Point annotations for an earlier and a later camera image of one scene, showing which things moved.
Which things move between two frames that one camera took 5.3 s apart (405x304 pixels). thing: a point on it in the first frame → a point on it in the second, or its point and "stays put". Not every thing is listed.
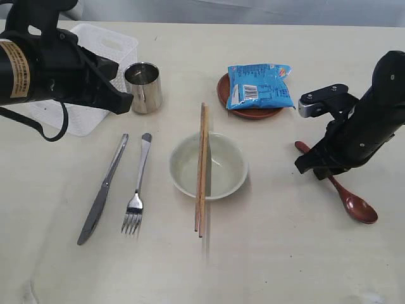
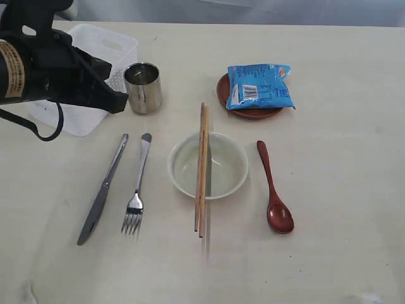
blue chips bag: (259, 87) stays put
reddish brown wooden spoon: (357, 209) → (280, 215)
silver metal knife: (97, 210) stays put
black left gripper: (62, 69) stays put
